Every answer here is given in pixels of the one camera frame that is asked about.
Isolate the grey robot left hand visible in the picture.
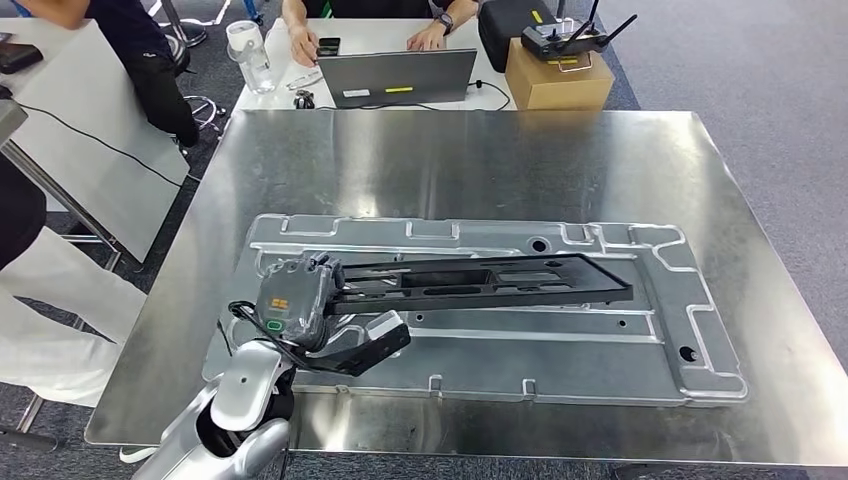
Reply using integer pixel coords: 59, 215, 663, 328
254, 251, 370, 353

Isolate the black plastic frame part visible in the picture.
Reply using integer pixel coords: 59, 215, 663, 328
324, 252, 635, 317

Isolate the stainless steel workbench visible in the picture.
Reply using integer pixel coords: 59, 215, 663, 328
84, 109, 848, 480

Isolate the small silver loop object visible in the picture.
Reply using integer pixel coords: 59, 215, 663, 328
286, 71, 325, 92

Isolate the person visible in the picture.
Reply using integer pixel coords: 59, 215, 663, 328
11, 0, 201, 148
281, 0, 480, 69
0, 155, 148, 409

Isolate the clear water bottle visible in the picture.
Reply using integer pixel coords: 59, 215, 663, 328
225, 19, 278, 95

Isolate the grey stamped metal plate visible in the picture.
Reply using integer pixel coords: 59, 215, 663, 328
201, 213, 750, 407

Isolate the grey laptop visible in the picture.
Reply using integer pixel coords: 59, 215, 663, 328
315, 48, 479, 111

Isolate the white side table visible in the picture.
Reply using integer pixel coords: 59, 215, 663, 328
0, 17, 191, 264

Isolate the white desk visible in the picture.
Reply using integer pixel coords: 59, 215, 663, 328
233, 17, 519, 113

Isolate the brown cardboard box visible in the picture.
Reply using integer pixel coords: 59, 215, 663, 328
504, 37, 616, 113

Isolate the black bag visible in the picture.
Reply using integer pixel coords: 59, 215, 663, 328
476, 0, 559, 74

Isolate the flat black device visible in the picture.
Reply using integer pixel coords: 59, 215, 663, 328
0, 42, 45, 76

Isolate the black remote controller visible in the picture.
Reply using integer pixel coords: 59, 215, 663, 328
519, 0, 639, 63

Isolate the thin black table cable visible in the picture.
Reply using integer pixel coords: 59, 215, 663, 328
0, 84, 185, 190

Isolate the black laptop cable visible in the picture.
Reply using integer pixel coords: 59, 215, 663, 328
466, 79, 513, 113

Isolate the grey metal frame stand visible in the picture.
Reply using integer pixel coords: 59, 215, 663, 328
0, 99, 125, 452

